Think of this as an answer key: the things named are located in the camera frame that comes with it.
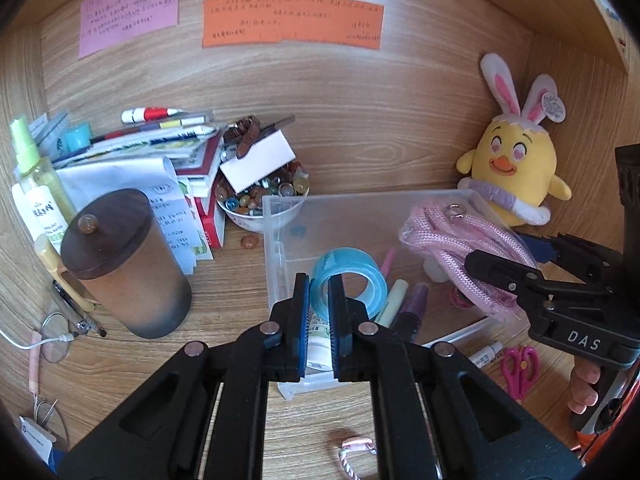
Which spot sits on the white bowl of beads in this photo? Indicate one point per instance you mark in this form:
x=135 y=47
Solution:
x=260 y=200

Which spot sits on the clear plastic storage bin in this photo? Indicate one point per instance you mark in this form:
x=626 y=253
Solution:
x=350 y=220

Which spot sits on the brown ceramic mug with lid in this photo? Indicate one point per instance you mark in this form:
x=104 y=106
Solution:
x=130 y=280

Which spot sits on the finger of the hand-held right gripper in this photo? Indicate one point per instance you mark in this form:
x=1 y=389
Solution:
x=590 y=262
x=505 y=272

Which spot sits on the yellow chick plush toy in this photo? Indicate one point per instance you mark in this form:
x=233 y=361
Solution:
x=515 y=170

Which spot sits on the loose brown bead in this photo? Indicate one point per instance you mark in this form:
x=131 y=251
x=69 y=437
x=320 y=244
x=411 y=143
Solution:
x=249 y=242

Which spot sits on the white pill bottle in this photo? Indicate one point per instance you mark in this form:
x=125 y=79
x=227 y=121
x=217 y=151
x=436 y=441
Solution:
x=319 y=345

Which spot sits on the blue and white box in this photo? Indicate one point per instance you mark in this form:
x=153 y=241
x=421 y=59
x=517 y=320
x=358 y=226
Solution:
x=37 y=440

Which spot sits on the white marker pen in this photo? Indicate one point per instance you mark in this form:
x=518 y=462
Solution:
x=485 y=354

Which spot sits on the pale green tube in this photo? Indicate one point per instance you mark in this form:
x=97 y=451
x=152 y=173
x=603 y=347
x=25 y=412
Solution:
x=392 y=302

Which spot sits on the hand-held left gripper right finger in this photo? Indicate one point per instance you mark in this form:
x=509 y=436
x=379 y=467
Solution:
x=334 y=330

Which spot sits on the pink paper note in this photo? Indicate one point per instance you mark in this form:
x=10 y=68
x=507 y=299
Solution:
x=130 y=7

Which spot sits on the red and white marker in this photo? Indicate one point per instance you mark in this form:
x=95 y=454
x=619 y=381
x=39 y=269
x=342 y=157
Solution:
x=150 y=114

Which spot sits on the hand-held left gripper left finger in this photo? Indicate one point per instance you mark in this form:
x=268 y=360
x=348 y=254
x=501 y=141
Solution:
x=302 y=330

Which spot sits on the pink scissors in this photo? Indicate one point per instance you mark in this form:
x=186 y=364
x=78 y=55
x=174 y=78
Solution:
x=520 y=367

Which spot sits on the pink pen with blue charm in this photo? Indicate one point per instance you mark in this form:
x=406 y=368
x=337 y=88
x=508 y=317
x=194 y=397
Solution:
x=389 y=260

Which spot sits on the orange paper note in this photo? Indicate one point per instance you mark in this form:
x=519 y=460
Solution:
x=292 y=22

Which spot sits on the light green spray bottle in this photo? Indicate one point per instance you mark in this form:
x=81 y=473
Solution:
x=40 y=195

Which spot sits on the purple and black bottle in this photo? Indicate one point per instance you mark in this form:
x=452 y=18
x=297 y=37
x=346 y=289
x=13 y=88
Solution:
x=412 y=310

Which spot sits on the person's right hand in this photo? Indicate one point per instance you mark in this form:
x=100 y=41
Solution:
x=585 y=385

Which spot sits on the blue tape roll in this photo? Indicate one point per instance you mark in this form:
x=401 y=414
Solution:
x=350 y=262

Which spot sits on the black pens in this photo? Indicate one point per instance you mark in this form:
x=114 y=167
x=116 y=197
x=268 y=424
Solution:
x=80 y=312

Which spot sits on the pink stick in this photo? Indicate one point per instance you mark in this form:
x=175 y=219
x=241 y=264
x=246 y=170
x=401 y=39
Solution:
x=34 y=365

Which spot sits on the blue bottle cap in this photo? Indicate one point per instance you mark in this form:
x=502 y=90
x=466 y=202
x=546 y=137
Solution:
x=77 y=137

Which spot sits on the pink correction tape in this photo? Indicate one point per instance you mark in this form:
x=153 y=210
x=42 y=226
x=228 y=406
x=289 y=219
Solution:
x=460 y=297

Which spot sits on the white card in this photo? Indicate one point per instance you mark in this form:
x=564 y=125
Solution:
x=257 y=160

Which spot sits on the red and white box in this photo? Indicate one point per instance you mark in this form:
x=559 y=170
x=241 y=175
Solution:
x=210 y=220

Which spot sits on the pile of papers and packets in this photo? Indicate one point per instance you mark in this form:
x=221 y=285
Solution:
x=140 y=170

